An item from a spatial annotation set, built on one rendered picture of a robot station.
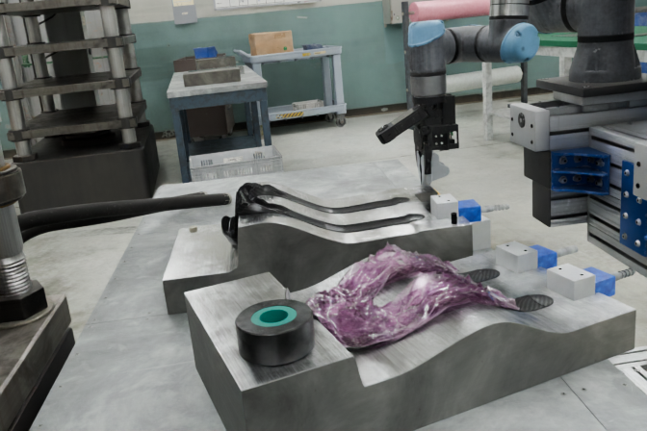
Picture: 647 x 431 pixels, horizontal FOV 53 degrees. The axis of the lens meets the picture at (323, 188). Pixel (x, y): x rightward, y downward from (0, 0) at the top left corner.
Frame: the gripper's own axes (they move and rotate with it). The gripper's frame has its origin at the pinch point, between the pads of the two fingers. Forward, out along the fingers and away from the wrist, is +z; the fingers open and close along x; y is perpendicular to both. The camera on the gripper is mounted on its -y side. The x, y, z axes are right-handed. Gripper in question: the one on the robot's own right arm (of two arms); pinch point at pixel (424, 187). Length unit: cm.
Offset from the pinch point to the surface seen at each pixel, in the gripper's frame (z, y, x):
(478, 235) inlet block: 2.0, 2.5, -28.0
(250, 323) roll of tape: -10, -37, -75
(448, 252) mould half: 0.3, -6.2, -38.5
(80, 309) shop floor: 85, -128, 156
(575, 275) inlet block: -3, 4, -61
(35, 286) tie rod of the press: 2, -76, -26
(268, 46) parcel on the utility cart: -9, -17, 557
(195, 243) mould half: -1, -48, -23
